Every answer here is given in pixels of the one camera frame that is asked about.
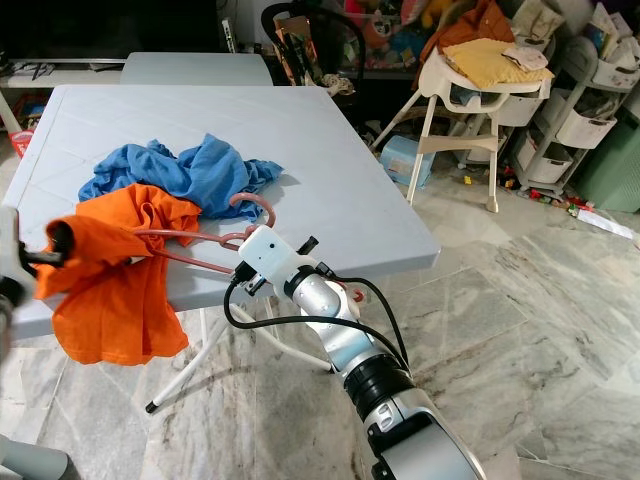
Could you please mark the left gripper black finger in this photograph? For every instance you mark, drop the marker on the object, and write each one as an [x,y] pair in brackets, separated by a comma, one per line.
[63,238]

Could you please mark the terracotta plastic clothes hanger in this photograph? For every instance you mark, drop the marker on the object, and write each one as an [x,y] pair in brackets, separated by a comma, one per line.
[250,196]

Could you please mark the orange printed t-shirt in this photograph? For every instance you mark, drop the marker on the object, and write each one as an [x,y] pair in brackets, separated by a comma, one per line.
[120,310]

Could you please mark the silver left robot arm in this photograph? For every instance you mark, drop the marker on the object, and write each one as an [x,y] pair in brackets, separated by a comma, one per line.
[8,310]

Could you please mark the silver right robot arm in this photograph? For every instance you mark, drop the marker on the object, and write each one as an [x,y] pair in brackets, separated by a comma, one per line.
[335,305]

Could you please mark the red white carton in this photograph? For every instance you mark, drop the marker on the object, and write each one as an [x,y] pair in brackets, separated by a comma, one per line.
[22,143]

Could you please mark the blue crumpled cloth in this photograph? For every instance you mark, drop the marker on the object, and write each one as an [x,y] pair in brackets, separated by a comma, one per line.
[210,170]

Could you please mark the white low tv shelf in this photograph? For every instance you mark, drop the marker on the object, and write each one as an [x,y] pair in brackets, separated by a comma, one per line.
[60,70]

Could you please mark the light blue plastic box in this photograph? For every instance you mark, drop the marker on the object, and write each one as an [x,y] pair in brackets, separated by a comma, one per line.
[405,160]

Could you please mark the black television screen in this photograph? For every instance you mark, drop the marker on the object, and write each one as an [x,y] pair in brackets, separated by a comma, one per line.
[110,25]

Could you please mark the white beige baby high chair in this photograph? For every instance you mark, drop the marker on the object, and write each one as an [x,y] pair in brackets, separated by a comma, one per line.
[450,145]

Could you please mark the yellow folded cloth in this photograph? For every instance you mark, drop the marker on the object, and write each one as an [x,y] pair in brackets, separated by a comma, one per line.
[490,65]

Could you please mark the rust orange garment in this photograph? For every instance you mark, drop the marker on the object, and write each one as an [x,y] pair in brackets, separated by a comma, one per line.
[475,25]

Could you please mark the white paper sheet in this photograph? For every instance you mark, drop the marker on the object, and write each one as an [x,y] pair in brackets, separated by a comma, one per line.
[605,223]

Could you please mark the white drawer trolley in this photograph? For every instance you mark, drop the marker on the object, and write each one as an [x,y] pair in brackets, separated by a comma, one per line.
[585,125]

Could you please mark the green plastic bin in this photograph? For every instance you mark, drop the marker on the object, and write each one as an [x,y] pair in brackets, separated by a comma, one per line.
[615,170]

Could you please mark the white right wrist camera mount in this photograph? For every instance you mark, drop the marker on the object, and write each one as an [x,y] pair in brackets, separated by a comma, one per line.
[272,252]

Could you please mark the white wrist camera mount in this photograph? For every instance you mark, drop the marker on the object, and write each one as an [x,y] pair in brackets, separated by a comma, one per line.
[272,252]
[10,240]

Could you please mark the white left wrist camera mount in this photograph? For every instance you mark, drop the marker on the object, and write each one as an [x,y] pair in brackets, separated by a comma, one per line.
[10,240]

